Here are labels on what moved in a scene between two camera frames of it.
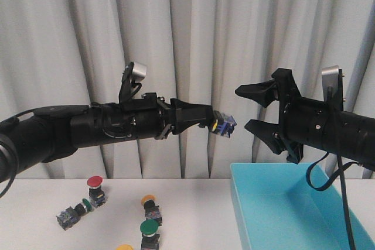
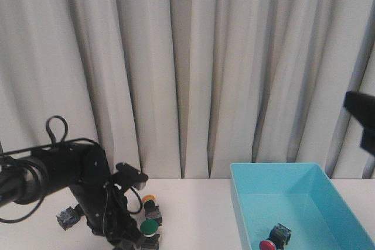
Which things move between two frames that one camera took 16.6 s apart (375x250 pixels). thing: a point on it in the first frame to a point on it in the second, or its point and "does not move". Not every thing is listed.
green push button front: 150,240 does not move
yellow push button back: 152,210 does not move
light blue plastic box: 279,210 does not move
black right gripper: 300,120 to 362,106
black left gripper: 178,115 to 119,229
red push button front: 224,124 to 279,237
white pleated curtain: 68,36 does not move
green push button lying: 70,216 does not move
